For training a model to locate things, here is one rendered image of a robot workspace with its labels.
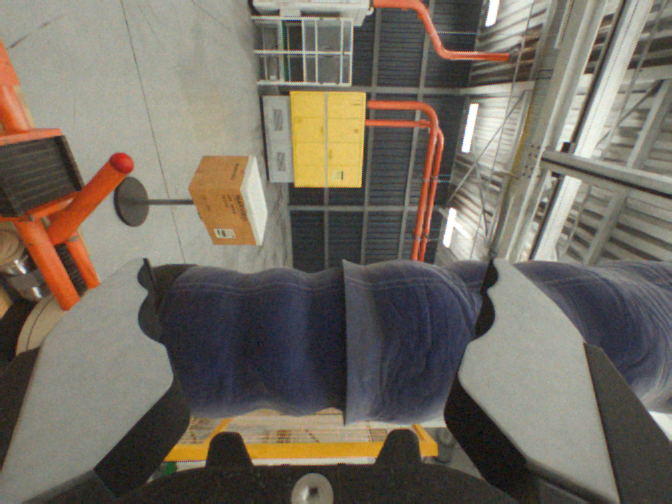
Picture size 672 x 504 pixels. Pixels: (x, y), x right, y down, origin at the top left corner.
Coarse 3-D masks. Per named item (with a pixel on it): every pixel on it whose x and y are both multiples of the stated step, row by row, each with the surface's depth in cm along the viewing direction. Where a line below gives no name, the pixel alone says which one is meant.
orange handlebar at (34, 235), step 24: (0, 48) 28; (0, 72) 28; (0, 96) 29; (0, 120) 30; (24, 120) 31; (48, 216) 35; (24, 240) 32; (48, 240) 34; (72, 240) 37; (48, 264) 34; (72, 288) 37
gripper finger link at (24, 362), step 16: (32, 352) 7; (16, 368) 6; (32, 368) 6; (0, 384) 6; (16, 384) 6; (0, 400) 6; (16, 400) 6; (0, 416) 5; (16, 416) 5; (0, 432) 5; (0, 448) 5; (0, 464) 5; (96, 480) 5; (64, 496) 4; (80, 496) 4; (96, 496) 5
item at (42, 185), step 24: (0, 144) 27; (24, 144) 30; (48, 144) 33; (0, 168) 28; (24, 168) 30; (48, 168) 33; (72, 168) 36; (0, 192) 28; (24, 192) 30; (48, 192) 33; (72, 192) 36; (0, 216) 30; (24, 216) 30
